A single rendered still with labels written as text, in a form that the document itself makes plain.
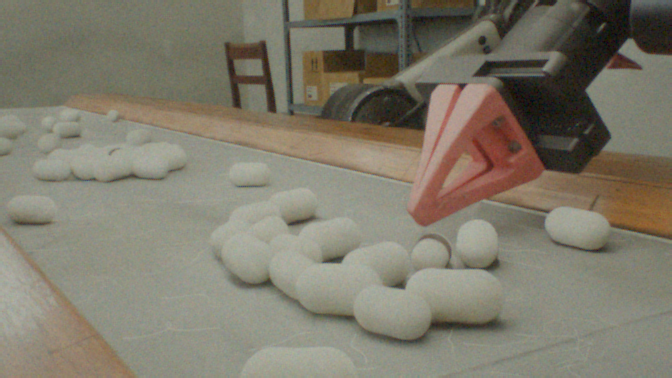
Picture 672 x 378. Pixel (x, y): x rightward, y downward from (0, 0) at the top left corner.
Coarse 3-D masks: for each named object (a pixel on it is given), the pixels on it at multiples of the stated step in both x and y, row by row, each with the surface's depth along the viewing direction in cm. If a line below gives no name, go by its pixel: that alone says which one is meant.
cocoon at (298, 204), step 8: (280, 192) 47; (288, 192) 47; (296, 192) 47; (304, 192) 47; (312, 192) 48; (272, 200) 46; (280, 200) 46; (288, 200) 46; (296, 200) 46; (304, 200) 47; (312, 200) 47; (280, 208) 46; (288, 208) 46; (296, 208) 46; (304, 208) 47; (312, 208) 47; (288, 216) 46; (296, 216) 46; (304, 216) 47
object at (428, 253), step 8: (432, 232) 36; (424, 240) 35; (432, 240) 35; (416, 248) 35; (424, 248) 35; (432, 248) 35; (440, 248) 35; (416, 256) 35; (424, 256) 34; (432, 256) 34; (440, 256) 35; (448, 256) 35; (416, 264) 35; (424, 264) 35; (432, 264) 34; (440, 264) 35
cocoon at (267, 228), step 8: (272, 216) 41; (256, 224) 39; (264, 224) 39; (272, 224) 39; (280, 224) 40; (248, 232) 39; (256, 232) 39; (264, 232) 39; (272, 232) 39; (280, 232) 40; (288, 232) 41; (264, 240) 38
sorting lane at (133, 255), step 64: (128, 128) 111; (0, 192) 62; (64, 192) 61; (128, 192) 60; (192, 192) 59; (256, 192) 58; (320, 192) 57; (384, 192) 56; (64, 256) 41; (128, 256) 41; (192, 256) 40; (512, 256) 38; (576, 256) 38; (640, 256) 38; (128, 320) 31; (192, 320) 31; (256, 320) 30; (320, 320) 30; (512, 320) 30; (576, 320) 29; (640, 320) 29
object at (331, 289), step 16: (304, 272) 30; (320, 272) 30; (336, 272) 30; (352, 272) 30; (368, 272) 30; (304, 288) 30; (320, 288) 30; (336, 288) 30; (352, 288) 29; (304, 304) 30; (320, 304) 30; (336, 304) 30; (352, 304) 30
